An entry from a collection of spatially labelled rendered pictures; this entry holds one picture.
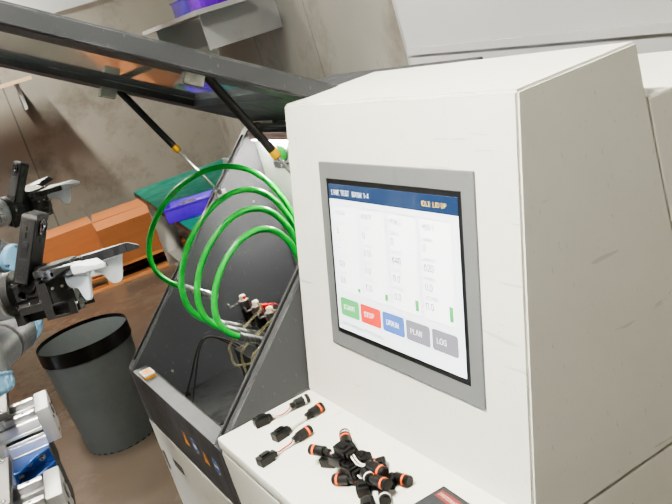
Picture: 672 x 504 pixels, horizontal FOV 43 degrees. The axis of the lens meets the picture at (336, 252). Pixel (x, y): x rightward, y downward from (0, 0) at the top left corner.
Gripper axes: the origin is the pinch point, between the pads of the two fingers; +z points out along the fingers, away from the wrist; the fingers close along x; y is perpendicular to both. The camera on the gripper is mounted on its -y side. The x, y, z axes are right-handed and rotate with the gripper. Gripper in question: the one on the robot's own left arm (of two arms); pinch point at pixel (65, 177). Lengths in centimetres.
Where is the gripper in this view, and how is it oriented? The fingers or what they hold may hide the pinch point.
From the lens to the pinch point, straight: 257.3
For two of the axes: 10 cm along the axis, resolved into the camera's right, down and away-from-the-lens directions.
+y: 1.9, 9.1, 3.7
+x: 7.4, 1.2, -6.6
